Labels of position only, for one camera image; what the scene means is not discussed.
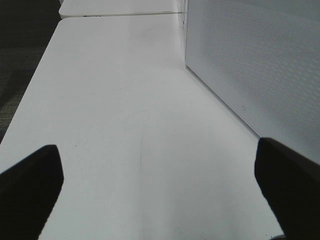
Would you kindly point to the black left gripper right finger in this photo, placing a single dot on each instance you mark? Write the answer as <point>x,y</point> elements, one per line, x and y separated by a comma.
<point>290,183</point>

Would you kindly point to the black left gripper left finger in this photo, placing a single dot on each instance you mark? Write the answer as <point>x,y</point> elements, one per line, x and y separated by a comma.
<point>28,193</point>

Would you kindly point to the white microwave door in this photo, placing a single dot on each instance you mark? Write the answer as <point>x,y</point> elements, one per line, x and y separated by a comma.
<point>262,58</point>

